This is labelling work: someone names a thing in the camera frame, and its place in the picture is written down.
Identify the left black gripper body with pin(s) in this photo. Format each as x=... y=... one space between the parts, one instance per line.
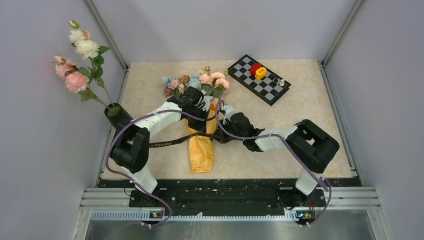
x=195 y=124

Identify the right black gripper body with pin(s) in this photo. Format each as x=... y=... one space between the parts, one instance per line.
x=225 y=138

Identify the orange paper flower bouquet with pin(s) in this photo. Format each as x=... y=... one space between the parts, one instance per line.
x=201 y=149

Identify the black ribbon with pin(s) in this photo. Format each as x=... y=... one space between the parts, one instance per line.
x=180 y=140

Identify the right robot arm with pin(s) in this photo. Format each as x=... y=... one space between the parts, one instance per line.
x=311 y=146

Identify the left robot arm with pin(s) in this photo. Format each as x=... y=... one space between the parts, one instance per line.
x=130 y=147

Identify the black cylindrical vase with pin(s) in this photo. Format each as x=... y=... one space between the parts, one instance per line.
x=117 y=116

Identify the black white chessboard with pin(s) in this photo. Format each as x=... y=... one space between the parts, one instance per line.
x=266 y=89

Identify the red round toy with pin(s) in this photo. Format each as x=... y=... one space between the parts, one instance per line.
x=254 y=68

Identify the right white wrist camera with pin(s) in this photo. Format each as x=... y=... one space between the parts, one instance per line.
x=227 y=111

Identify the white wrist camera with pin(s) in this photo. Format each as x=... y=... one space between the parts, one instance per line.
x=208 y=101
x=227 y=111

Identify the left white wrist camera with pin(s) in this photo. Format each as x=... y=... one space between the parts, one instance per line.
x=208 y=101

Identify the yellow ring toy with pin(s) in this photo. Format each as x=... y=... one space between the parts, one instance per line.
x=261 y=73

